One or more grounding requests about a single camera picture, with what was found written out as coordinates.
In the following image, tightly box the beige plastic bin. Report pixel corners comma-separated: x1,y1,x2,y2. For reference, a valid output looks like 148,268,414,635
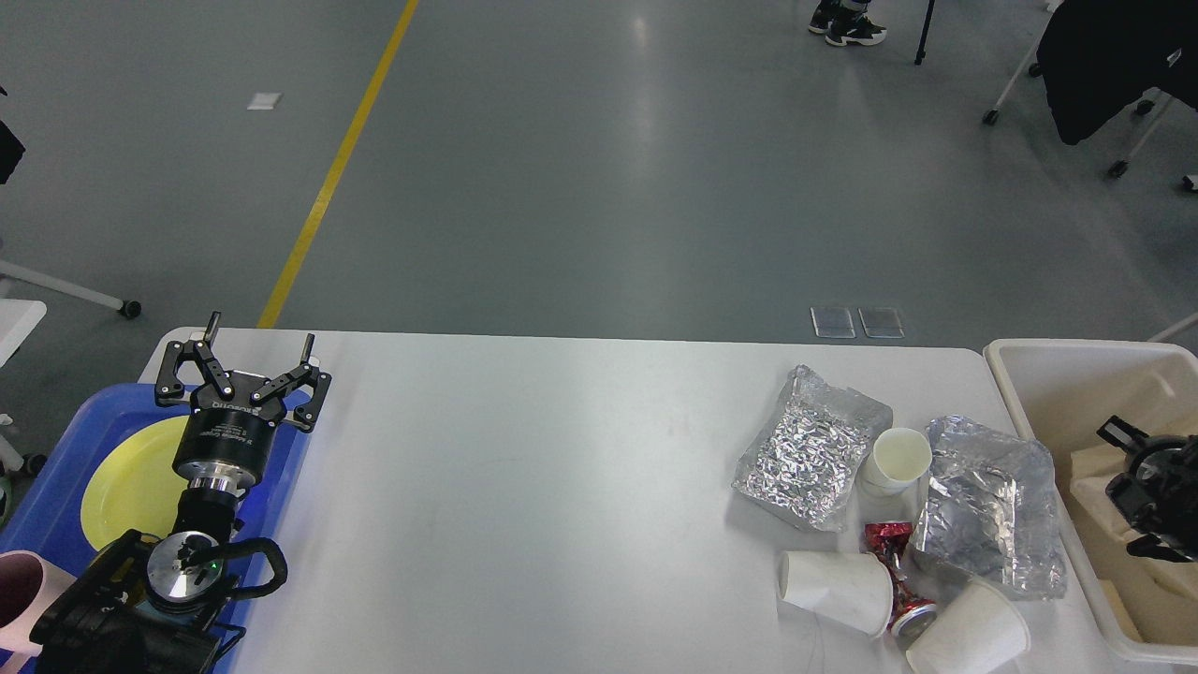
985,340,1194,673

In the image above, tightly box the white side table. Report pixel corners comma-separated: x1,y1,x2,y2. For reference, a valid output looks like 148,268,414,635
1,260,143,366

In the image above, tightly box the black jacket on chair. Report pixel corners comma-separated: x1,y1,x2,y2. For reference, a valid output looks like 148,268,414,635
1018,1,1194,146

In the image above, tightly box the white paper cup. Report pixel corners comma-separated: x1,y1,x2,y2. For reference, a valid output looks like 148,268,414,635
904,579,1031,673
778,549,894,638

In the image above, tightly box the brown paper bag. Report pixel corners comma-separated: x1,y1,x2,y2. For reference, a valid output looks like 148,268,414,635
1059,441,1197,663

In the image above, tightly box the silver foil bag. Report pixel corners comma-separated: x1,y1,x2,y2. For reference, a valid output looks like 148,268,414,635
731,364,894,534

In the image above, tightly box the red snack wrapper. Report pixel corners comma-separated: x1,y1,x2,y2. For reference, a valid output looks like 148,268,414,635
863,521,914,567

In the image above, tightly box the left floor plate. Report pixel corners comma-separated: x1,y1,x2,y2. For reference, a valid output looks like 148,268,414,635
810,306,857,340

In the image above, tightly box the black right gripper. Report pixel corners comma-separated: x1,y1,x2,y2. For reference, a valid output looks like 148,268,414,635
1096,417,1197,564

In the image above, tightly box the small white cup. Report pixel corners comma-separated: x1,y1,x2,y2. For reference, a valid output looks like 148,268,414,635
857,429,932,496

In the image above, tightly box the black tripod leg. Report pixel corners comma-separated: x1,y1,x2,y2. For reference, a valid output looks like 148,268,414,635
913,0,937,66

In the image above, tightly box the pink mug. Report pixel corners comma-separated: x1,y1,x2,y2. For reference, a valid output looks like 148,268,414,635
1,549,75,673

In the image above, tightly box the teal mug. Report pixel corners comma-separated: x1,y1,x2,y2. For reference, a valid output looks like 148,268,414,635
87,530,241,630

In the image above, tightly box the floor plate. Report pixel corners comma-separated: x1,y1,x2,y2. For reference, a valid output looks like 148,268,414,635
810,306,857,340
857,306,906,340

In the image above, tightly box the yellow plastic plate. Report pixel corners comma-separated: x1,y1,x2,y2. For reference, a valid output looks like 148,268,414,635
79,417,188,551

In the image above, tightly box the person in black sneakers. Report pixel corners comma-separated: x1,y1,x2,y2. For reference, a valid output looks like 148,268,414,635
807,1,887,47

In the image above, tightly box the right floor plate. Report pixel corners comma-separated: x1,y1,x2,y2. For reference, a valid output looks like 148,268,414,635
857,306,906,340

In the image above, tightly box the red soda can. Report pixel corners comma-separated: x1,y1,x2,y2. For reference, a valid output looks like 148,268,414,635
887,579,940,648

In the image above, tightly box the clear plastic wrap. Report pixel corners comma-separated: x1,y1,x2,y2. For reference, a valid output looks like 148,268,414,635
913,415,1067,601

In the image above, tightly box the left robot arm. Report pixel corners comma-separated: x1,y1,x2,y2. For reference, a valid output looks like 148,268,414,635
31,312,332,673

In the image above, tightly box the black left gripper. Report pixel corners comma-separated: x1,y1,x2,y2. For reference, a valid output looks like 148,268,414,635
155,312,333,492

